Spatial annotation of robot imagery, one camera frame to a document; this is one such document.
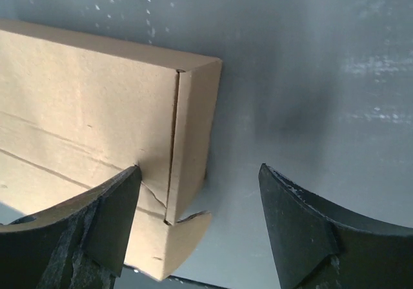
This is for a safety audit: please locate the brown cardboard box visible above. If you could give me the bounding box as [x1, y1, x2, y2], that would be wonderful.
[1, 20, 222, 281]

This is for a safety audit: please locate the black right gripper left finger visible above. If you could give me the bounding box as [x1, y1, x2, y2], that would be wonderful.
[1, 166, 142, 288]

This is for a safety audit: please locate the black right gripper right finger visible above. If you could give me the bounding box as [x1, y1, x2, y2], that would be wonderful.
[258, 163, 412, 288]

